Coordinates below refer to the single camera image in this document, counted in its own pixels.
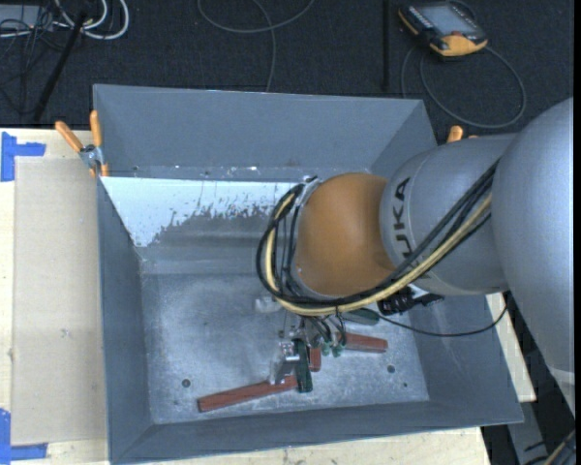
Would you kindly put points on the red-brown flat block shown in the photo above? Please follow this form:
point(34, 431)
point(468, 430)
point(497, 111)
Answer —
point(242, 395)
point(368, 342)
point(315, 360)

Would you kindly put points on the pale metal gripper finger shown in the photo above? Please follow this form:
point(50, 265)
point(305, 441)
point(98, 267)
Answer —
point(284, 363)

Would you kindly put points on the grey metal bin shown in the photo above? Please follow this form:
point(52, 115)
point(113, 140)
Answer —
point(213, 308)

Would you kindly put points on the pale cardboard board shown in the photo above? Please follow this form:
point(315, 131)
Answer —
point(53, 284)

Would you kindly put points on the dark green flat block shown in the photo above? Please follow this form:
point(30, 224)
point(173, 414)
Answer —
point(303, 373)

